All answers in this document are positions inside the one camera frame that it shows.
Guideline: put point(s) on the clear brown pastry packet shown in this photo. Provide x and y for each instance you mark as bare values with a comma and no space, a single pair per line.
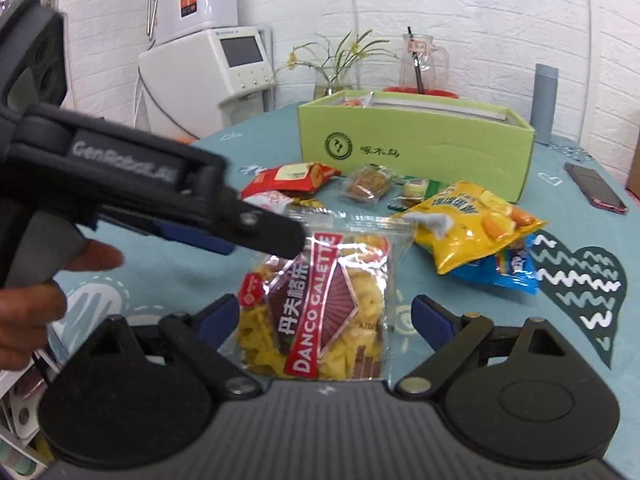
370,185

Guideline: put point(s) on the person's left hand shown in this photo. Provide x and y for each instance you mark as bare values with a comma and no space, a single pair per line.
30,320

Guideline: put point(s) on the silver orange snack packet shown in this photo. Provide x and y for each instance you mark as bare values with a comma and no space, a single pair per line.
355,102

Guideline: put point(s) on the red round tray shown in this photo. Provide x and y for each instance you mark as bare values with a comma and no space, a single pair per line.
445,92

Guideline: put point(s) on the smartphone with red case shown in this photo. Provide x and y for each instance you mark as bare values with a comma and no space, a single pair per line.
595,185

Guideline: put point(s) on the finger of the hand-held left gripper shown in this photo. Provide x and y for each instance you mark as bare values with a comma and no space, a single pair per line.
195,237
270,235

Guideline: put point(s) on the white red snack packet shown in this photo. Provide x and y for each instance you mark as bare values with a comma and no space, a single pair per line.
270,202

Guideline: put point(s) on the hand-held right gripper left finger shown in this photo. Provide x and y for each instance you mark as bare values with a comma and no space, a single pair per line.
220,322

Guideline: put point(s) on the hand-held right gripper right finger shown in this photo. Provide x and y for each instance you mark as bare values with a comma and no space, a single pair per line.
432,322

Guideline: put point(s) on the glass vase with plant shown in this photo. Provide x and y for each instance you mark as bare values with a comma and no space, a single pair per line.
332,85

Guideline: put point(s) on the blue snack packet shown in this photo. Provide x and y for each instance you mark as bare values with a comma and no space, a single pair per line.
515,270

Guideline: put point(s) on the white water dispenser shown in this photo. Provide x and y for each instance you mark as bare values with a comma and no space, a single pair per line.
190,85

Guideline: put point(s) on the green cardboard box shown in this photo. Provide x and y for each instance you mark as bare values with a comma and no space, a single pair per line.
425,160

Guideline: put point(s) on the white wall water purifier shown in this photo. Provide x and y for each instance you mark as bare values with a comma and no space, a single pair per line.
215,5

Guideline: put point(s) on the yellow chips bag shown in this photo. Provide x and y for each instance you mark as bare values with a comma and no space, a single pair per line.
470,225

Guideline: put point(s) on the clear packet of yellow chips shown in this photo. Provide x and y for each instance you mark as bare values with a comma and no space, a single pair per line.
325,310

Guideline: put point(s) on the glass pitcher with straw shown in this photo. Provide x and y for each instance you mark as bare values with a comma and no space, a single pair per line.
425,67

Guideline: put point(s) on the green pastry packet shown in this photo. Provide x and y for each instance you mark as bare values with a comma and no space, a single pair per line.
415,190

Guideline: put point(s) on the grey cylinder bottle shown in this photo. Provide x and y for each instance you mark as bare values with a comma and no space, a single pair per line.
544,105

